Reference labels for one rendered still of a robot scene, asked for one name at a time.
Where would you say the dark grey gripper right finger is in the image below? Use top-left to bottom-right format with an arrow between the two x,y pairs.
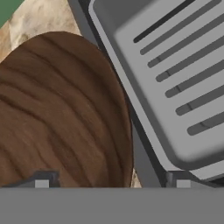
165,171 -> 224,189

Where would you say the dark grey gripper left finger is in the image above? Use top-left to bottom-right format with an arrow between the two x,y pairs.
2,171 -> 61,189

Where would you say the brown wooden bowl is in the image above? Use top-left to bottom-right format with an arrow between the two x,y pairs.
0,31 -> 135,189

